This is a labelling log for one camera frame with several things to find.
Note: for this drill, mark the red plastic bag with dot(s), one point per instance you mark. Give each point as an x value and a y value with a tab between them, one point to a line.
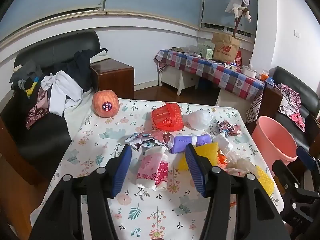
166	117

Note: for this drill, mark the black leather sofa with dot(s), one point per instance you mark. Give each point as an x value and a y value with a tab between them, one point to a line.
42	145

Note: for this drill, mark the small yellow bubble wrap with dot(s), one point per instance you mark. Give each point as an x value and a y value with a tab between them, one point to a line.
263	180

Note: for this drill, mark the white cloth on rack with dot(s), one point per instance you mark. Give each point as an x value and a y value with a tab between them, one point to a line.
236	5

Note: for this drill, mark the pile of patterned clothes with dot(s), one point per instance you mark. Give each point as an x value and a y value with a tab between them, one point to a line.
291	102

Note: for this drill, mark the white plastic wrapper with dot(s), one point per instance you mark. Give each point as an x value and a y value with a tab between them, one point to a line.
223	142

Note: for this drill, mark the white plastic bag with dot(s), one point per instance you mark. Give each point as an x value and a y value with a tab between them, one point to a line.
197	118

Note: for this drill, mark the white wall switch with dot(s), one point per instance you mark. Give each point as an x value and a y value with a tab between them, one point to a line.
296	33

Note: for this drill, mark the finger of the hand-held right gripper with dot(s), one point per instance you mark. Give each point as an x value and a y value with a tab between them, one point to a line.
283	173
306	156

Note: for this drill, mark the floral tablecloth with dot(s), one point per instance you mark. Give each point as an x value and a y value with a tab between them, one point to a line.
87	142

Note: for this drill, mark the pink plastic bucket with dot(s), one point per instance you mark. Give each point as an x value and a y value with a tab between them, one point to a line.
275	140

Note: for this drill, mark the red packet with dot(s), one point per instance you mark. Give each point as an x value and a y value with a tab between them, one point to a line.
238	57

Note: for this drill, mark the green box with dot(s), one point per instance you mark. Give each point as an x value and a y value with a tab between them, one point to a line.
207	50

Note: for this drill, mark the maroon and blue paper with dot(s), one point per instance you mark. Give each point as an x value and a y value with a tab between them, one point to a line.
147	140

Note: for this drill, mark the orange package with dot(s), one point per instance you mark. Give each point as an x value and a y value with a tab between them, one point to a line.
264	75

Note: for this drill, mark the white tissue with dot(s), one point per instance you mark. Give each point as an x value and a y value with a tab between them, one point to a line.
250	62

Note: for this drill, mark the blue plastic bag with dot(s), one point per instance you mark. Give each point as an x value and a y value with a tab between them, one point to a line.
270	80

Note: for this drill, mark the pink patterned garment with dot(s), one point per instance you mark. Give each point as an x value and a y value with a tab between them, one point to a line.
37	110

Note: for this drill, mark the white wooden bench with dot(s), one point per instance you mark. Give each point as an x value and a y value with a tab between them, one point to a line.
177	76
225	100

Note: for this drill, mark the clear plastic bag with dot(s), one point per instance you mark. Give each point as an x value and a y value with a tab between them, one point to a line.
240	166

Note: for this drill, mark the brown wooden side table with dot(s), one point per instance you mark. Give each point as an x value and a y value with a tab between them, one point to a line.
112	76

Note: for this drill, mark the red apple with sticker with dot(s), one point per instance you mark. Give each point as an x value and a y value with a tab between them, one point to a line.
105	103

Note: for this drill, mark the white garment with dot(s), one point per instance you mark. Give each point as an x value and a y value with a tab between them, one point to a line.
62	90

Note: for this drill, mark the pink floral packet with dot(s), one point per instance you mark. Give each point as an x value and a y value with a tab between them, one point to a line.
152	170

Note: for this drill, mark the clear plastic wrap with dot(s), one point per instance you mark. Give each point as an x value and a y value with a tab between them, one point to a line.
191	48

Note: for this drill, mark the dark wooden side table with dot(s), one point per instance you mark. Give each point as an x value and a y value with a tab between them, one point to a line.
271	102

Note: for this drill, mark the orange wrapper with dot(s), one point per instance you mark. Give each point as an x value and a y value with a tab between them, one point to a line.
222	160

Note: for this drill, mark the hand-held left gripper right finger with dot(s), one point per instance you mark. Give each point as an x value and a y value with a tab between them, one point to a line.
196	172

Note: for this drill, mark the red patterned hanging cloth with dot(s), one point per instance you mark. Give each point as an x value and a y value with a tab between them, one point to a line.
255	110

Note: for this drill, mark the colourful paper ball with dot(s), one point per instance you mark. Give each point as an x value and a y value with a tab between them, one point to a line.
228	128

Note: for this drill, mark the yellow and blue cloth item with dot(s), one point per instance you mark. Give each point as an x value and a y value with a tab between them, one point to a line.
31	86

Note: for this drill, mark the small white box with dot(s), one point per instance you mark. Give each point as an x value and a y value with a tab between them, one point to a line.
233	67

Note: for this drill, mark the white bowl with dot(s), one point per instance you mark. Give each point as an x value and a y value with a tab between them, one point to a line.
250	72

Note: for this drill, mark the black leather armchair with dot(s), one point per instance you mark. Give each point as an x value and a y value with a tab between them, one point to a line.
300	92

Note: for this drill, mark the grey garment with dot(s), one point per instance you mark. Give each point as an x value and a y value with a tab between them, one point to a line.
25	72

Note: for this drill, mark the brown paper bag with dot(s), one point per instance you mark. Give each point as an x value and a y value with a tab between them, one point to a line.
226	47

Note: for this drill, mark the checkered tablecloth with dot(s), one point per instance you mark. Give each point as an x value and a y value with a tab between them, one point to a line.
212	70

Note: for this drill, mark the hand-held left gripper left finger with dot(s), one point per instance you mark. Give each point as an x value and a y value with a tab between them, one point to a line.
122	172

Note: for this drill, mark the purple packet with white band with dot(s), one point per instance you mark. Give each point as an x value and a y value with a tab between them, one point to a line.
182	142

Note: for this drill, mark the wooden coat rack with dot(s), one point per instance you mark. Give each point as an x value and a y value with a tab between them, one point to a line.
237	26

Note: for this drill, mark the navy garment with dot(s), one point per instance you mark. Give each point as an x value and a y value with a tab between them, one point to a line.
80	62

